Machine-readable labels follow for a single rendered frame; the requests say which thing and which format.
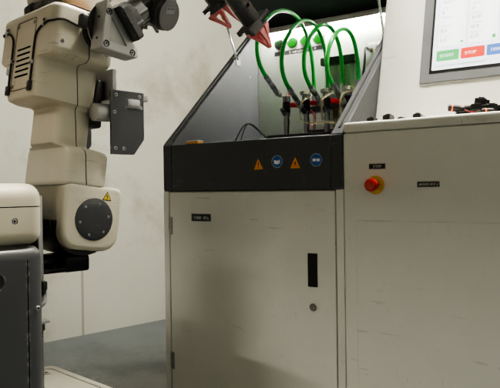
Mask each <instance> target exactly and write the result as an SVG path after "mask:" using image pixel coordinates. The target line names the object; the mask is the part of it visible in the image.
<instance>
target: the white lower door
mask: <svg viewBox="0 0 500 388"><path fill-rule="evenodd" d="M169 197H170V217H169V234H170V248H171V300H172V351H171V352H170V363H171V369H173V388H338V328H337V209H336V190H328V191H258V192H171V193H170V194H169Z"/></svg>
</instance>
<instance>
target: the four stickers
mask: <svg viewBox="0 0 500 388"><path fill-rule="evenodd" d="M271 163H272V169H274V168H283V156H282V155H275V156H271ZM310 166H316V167H322V153H311V154H310ZM290 169H301V156H290ZM253 170H254V171H256V170H263V157H260V158H253Z"/></svg>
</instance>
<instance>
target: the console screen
mask: <svg viewBox="0 0 500 388"><path fill-rule="evenodd" d="M494 76H500V0H425V11H424V29H423V39H422V50H421V68H420V79H419V85H423V84H430V83H438V82H451V81H458V80H466V79H480V78H487V77H494Z"/></svg>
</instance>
